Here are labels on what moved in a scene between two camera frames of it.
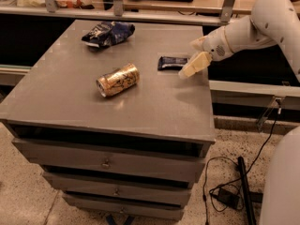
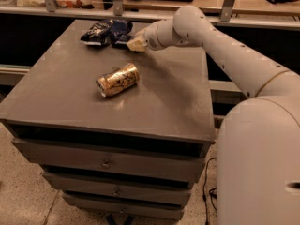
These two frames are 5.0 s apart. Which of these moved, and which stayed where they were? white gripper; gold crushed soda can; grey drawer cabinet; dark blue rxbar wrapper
Moved: white gripper; dark blue rxbar wrapper
Stayed: gold crushed soda can; grey drawer cabinet
